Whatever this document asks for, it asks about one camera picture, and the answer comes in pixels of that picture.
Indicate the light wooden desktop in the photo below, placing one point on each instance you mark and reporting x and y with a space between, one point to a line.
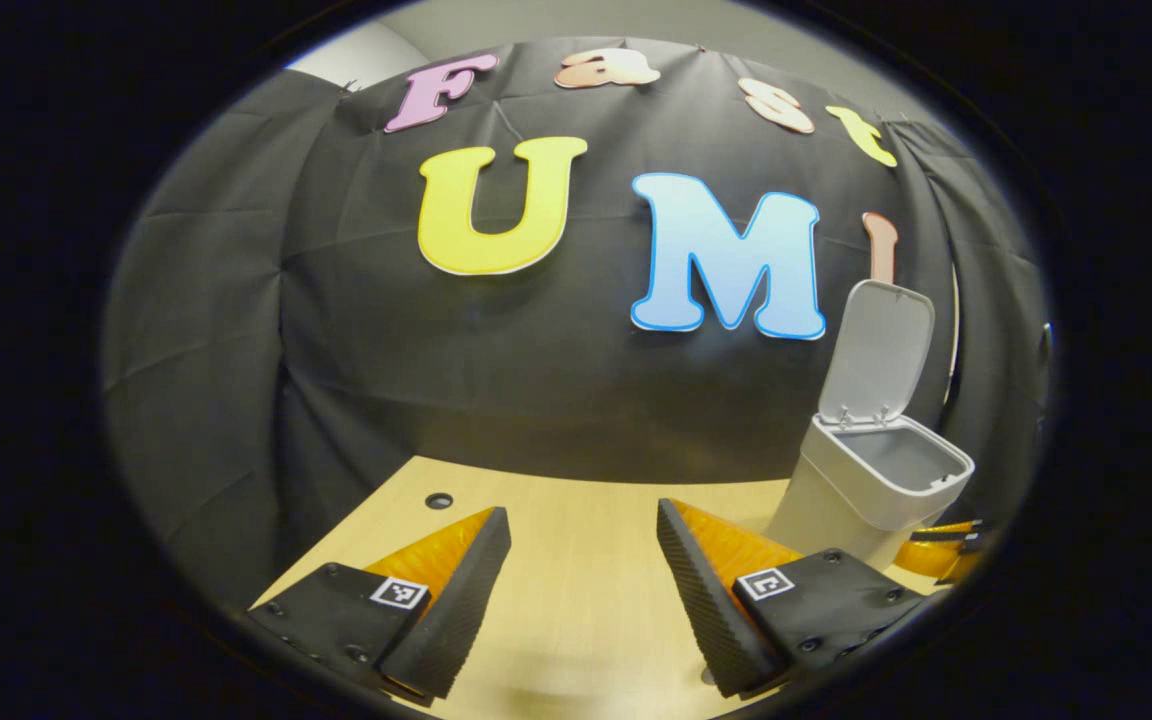
576 560

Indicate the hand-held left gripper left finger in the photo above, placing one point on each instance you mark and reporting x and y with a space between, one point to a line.
456 610

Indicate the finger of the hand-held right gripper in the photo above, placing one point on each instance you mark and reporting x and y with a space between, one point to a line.
926 552
961 565

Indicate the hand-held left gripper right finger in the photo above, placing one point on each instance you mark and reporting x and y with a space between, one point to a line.
706 600

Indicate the white desktop garbage bin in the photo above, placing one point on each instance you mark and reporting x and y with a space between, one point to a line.
856 490

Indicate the black backdrop cloth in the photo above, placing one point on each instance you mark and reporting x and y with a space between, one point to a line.
336 350

